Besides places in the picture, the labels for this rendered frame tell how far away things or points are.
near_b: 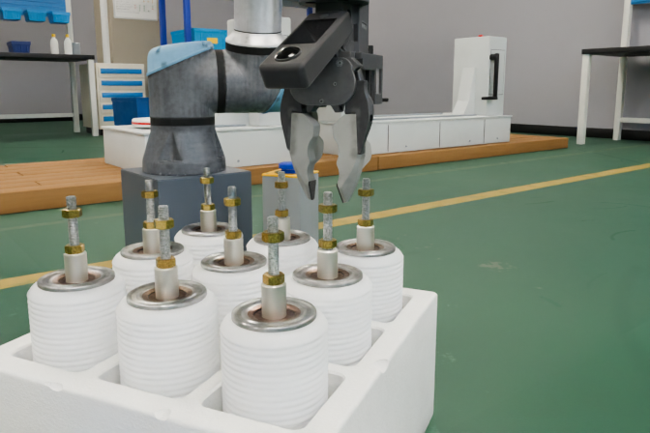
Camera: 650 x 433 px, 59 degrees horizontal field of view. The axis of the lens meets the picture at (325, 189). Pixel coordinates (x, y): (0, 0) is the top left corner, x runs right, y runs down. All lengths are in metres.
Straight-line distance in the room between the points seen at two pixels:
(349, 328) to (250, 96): 0.57
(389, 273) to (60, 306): 0.36
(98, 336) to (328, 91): 0.34
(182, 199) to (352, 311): 0.50
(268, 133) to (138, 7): 4.36
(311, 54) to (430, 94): 6.58
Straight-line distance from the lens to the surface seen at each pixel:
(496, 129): 4.17
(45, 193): 2.41
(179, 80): 1.04
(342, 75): 0.57
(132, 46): 6.96
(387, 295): 0.71
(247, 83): 1.05
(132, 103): 5.07
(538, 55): 6.26
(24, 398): 0.65
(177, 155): 1.04
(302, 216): 0.92
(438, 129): 3.69
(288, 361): 0.50
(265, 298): 0.51
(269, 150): 2.87
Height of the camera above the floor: 0.45
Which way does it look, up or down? 10 degrees down
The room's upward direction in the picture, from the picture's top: straight up
